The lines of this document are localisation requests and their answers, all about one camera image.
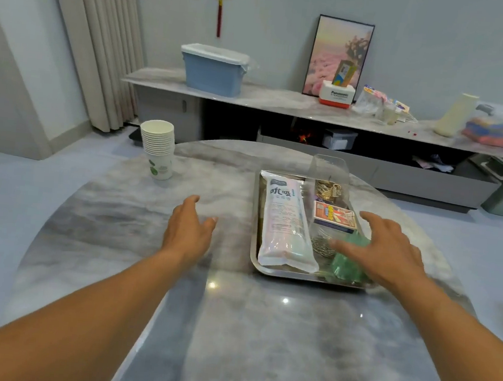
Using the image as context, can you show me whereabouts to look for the group of white paper cups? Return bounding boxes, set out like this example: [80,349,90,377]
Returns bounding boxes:
[136,118,178,182]

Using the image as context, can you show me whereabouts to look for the clear storage box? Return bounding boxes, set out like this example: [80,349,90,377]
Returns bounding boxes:
[462,101,503,150]

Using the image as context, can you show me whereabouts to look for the colourful matchbox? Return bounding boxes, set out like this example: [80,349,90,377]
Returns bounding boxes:
[312,200,359,233]

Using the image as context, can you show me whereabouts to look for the beige curtain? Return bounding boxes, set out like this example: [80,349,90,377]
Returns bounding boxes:
[31,0,154,136]

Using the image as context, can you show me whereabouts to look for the person's right forearm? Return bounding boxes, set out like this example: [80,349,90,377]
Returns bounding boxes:
[384,273,503,381]

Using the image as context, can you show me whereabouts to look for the cream paper roll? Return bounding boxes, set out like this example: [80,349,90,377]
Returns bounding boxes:
[432,90,481,141]

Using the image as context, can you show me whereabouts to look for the metal tray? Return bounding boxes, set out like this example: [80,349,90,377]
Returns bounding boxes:
[247,169,382,291]

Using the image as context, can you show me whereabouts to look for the pile of floss picks and clips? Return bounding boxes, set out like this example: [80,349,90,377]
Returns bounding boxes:
[307,178,346,260]

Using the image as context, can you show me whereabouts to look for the translucent green plastic cup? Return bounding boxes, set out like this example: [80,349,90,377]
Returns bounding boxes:
[327,230,374,286]

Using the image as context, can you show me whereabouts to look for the clear printed plastic bag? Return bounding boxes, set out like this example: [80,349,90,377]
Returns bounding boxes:
[251,170,329,276]

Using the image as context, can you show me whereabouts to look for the clear ribbed organizer box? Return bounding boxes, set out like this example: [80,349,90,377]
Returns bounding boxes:
[301,152,362,261]

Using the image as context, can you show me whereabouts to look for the grey cabinet with marble top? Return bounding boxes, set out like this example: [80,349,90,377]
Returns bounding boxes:
[113,63,503,214]

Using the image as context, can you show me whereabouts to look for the white and red small box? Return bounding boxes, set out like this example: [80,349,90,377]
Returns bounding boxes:
[317,80,357,109]

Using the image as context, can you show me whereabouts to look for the small colourful box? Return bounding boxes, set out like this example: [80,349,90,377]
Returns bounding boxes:
[331,60,359,88]

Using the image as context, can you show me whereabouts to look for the blue storage box white lid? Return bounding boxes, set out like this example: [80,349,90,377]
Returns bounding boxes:
[177,41,252,99]

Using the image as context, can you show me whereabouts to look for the white box in cabinet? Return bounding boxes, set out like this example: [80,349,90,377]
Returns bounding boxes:
[321,128,358,152]

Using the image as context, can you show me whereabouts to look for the person's left hand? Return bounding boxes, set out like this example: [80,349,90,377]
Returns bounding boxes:
[160,191,221,269]

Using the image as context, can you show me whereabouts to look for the person's right hand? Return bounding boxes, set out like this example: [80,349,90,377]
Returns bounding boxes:
[326,207,432,299]

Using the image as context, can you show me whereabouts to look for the clear bag of snacks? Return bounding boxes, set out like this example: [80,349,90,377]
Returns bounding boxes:
[351,84,386,117]

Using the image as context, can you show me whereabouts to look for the framed pink picture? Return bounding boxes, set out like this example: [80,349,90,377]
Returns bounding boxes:
[302,13,376,103]

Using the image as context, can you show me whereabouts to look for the loose papers in cabinet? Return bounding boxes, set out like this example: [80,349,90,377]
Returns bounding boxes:
[410,154,453,173]

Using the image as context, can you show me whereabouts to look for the person's left forearm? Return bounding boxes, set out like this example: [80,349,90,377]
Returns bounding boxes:
[0,230,198,381]

